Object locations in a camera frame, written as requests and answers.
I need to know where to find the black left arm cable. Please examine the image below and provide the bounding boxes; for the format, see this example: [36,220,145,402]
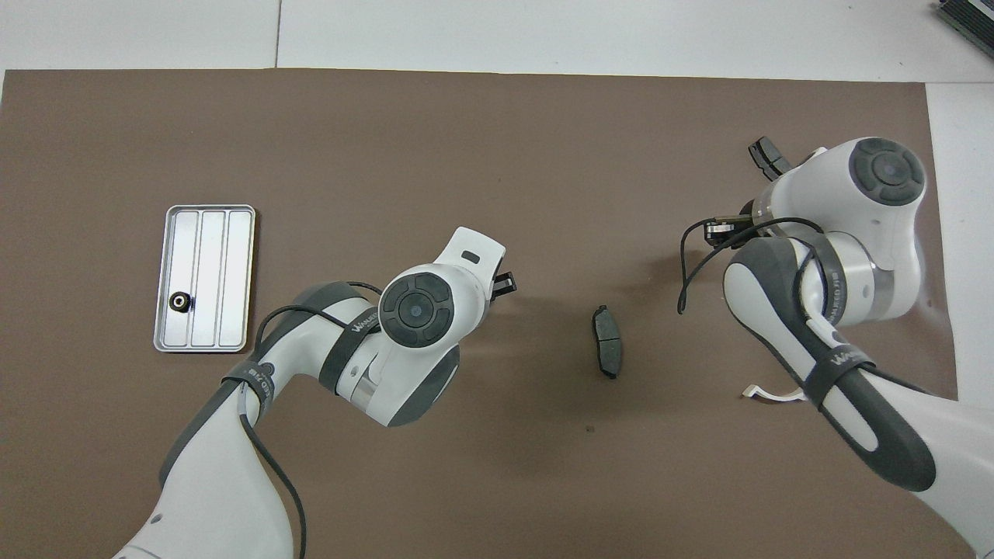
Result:
[237,279,385,559]

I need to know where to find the white curved plastic bracket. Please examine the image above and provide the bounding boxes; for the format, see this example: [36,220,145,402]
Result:
[742,383,808,403]

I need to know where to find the dark grey brake pad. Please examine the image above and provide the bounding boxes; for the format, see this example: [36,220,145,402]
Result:
[591,304,624,380]

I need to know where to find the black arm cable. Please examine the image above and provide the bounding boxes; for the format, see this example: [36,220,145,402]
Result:
[677,216,929,397]
[237,279,385,559]

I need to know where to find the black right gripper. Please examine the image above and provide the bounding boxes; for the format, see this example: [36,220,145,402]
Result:
[704,203,766,244]

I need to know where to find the grey metal tray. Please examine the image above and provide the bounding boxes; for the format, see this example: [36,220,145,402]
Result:
[153,204,257,354]

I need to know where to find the brown table mat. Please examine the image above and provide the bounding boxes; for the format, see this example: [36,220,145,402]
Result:
[0,68,978,559]

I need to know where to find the black ribbed device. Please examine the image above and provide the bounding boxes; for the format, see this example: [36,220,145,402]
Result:
[936,0,994,59]

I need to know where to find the stacked dark grey brake pads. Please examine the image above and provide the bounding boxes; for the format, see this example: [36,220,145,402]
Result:
[748,136,793,181]

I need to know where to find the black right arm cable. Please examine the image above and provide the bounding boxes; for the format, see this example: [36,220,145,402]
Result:
[677,216,929,397]

